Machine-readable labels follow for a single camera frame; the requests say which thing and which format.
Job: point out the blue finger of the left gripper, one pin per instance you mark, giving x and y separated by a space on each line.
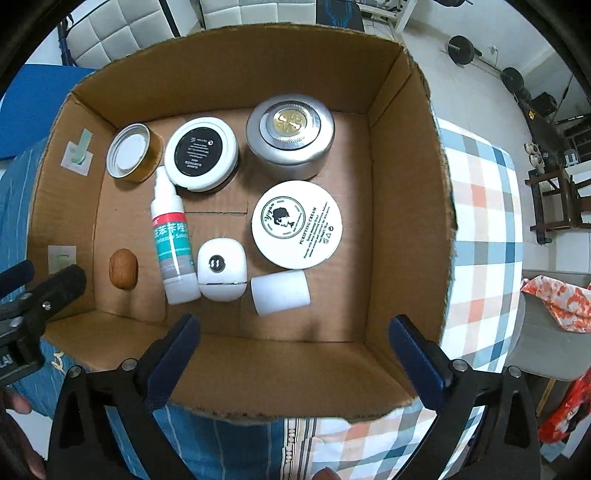
54 294
15 277

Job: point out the silver metal tin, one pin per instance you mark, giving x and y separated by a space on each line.
291 135

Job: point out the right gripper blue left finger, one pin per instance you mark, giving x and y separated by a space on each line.
166 359

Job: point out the blue foam mat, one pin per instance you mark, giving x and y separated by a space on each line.
32 102

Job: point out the left hand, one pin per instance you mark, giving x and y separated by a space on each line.
11 400

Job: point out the white green spray bottle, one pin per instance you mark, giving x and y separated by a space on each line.
172 242

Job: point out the gold jar lid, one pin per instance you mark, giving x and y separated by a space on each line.
134 153

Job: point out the white quilted chair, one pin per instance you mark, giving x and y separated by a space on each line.
222 13
113 30

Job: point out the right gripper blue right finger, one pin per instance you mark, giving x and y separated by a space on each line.
424 362

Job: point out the grey padded chair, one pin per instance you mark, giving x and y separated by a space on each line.
540 347

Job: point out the white bench press rack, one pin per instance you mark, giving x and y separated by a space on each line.
396 13

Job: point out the orange white patterned cloth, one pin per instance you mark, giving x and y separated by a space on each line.
568 304

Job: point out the white cream jar green print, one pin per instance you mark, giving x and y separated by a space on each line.
297 225

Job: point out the blue striped cloth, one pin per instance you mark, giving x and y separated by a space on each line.
212 449

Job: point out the brown walnut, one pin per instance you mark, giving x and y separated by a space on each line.
123 269

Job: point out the white jar black label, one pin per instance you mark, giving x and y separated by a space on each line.
201 155

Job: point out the plaid checkered cloth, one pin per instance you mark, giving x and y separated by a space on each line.
480 323

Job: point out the barbell on floor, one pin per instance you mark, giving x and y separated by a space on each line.
462 52

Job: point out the white quilted chair left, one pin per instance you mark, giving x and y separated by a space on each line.
113 30

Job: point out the white quilted chair right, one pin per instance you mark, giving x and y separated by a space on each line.
222 13

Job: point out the dark wooden chair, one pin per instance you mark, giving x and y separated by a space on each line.
558 187

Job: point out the weight bench blue black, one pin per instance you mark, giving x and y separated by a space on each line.
339 13

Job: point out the small white rounded device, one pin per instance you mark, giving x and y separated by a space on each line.
222 269

